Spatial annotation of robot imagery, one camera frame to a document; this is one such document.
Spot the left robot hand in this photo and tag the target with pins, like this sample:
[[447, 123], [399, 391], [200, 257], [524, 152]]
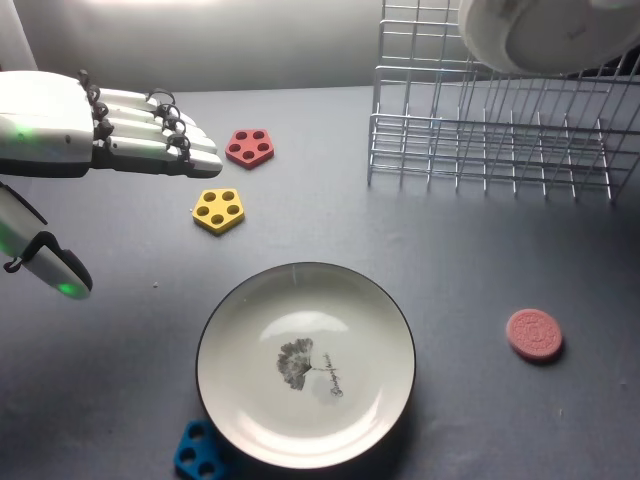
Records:
[[45, 120]]

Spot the plain white plate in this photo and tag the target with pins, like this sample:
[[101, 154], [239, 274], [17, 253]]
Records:
[[540, 35]]

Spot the yellow pentagon block with holes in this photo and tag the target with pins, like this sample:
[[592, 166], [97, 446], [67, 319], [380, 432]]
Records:
[[219, 212]]

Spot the red pentagon block with holes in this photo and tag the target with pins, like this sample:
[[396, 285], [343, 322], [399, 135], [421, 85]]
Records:
[[249, 150]]

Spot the blue pentagon block with holes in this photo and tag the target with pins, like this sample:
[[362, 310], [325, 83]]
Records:
[[192, 452]]

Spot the pink toy sandwich cookie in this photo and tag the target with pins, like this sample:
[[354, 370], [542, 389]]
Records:
[[534, 335]]

